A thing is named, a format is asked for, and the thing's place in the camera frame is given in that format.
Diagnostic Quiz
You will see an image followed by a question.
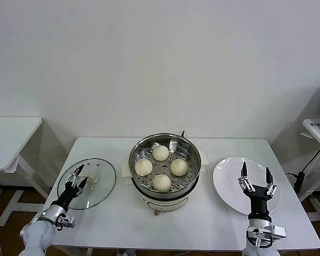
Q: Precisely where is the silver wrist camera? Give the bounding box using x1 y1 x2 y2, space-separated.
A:
266 225 287 240
54 214 75 229

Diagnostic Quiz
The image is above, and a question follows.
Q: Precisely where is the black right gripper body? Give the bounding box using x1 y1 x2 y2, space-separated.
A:
242 183 276 218

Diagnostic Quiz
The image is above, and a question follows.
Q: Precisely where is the round glass pot lid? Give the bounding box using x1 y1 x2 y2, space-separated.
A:
57 158 117 211

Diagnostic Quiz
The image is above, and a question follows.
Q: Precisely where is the white round plate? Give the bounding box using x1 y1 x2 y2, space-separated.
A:
212 156 281 216

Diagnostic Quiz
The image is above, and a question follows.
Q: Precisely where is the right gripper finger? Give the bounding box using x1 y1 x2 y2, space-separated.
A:
237 162 254 193
264 166 278 197

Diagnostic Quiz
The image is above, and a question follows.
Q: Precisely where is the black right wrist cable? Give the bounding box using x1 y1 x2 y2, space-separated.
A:
245 226 273 247

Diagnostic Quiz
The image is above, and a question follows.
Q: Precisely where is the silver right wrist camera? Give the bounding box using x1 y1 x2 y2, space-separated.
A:
266 225 287 240

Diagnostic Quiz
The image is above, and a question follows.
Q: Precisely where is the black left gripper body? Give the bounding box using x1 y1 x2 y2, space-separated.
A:
51 181 79 209

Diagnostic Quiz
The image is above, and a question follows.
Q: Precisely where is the perforated steel steamer basket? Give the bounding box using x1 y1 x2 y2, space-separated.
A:
127 133 202 193

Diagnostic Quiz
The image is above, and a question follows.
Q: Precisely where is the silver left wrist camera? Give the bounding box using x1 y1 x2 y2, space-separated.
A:
54 214 75 229

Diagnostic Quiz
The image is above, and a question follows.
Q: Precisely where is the white electric cooking pot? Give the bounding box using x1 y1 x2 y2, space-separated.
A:
121 149 211 215

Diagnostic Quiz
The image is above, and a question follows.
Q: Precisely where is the black power adapter cable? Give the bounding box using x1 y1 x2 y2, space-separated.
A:
285 143 320 194

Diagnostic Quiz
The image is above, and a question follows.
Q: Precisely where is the white side table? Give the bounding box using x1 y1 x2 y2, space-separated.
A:
0 116 51 228

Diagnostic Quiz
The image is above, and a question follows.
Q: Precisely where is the white steamed baozi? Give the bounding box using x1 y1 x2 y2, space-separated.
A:
170 159 189 177
151 145 169 162
151 174 172 192
134 159 153 177

